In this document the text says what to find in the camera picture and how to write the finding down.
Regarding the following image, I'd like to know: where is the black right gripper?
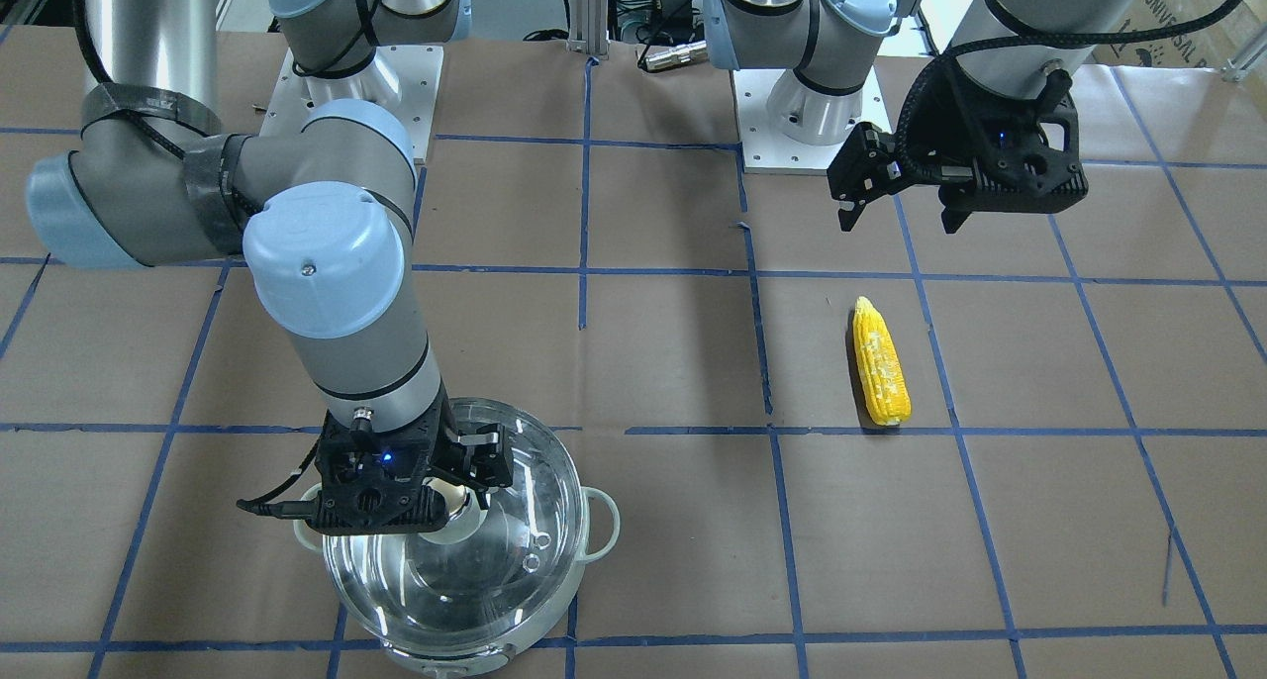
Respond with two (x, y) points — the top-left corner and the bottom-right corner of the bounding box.
(305, 402), (513, 535)

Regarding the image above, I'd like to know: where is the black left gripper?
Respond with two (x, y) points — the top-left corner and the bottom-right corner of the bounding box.
(827, 65), (1090, 236)

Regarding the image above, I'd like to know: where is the glass pot lid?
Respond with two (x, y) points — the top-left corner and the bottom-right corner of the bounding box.
(323, 398), (595, 666)

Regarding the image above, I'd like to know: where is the yellow corn cob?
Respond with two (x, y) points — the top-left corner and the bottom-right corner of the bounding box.
(851, 296), (914, 427)

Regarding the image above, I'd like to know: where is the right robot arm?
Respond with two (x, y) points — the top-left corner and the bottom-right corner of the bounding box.
(27, 0), (513, 537)

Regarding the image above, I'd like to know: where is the pale green steel pot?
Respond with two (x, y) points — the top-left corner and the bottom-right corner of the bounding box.
(294, 398), (621, 678)

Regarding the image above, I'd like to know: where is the silver metal connector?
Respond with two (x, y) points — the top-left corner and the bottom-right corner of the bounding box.
(636, 42), (710, 73)

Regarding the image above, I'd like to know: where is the black power adapter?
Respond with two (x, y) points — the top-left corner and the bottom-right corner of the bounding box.
(653, 0), (693, 27)

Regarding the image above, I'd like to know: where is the cardboard box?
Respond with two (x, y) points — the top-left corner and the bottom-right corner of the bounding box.
(1090, 0), (1267, 70)

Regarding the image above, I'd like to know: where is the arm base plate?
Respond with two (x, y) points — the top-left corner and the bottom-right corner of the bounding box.
(258, 46), (443, 165)
(732, 68), (892, 175)

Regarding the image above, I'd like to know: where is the aluminium frame post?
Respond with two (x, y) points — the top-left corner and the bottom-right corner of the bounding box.
(565, 0), (614, 61)

